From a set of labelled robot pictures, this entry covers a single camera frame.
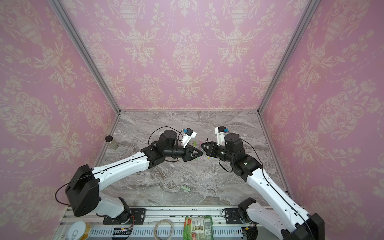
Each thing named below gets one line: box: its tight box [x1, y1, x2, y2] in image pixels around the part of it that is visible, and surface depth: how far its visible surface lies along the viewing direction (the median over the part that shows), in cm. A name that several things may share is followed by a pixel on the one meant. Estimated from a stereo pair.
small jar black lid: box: [104, 135, 113, 142], surface depth 94 cm
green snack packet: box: [183, 215, 214, 240], surface depth 71 cm
